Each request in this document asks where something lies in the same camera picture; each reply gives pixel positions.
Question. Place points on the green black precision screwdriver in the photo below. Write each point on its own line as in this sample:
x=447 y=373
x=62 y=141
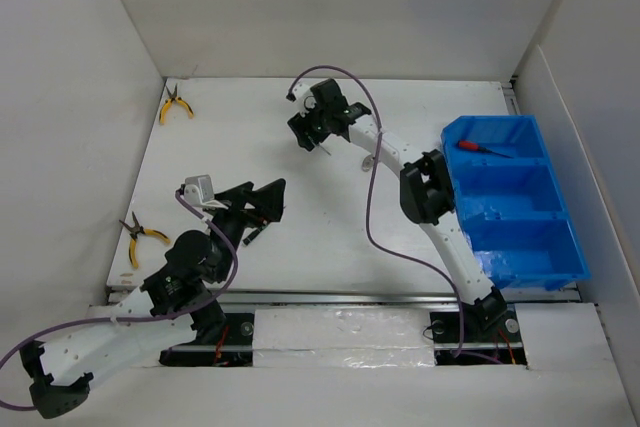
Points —
x=325 y=149

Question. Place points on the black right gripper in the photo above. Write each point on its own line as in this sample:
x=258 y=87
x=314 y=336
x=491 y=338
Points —
x=299 y=125

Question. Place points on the red handled screwdriver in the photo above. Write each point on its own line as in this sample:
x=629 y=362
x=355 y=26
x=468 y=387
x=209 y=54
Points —
x=477 y=148

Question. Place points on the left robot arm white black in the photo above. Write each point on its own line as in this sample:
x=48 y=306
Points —
x=177 y=304

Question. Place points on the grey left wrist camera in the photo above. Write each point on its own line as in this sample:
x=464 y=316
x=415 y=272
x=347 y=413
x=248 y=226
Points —
x=198 y=190

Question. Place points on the blue plastic compartment bin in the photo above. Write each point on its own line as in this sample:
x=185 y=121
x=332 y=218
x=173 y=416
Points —
x=513 y=210

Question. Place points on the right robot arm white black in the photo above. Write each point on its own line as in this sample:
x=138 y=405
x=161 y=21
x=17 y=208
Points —
x=426 y=194

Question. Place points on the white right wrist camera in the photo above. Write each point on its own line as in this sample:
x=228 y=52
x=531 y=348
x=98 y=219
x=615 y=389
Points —
x=301 y=96

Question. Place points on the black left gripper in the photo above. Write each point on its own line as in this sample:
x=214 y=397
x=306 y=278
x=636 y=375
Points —
x=267 y=202

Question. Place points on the metal mounting rail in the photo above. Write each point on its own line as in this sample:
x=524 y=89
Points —
x=322 y=321

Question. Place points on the silver folding utility knife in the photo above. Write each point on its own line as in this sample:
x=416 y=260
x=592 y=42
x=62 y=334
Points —
x=367 y=163

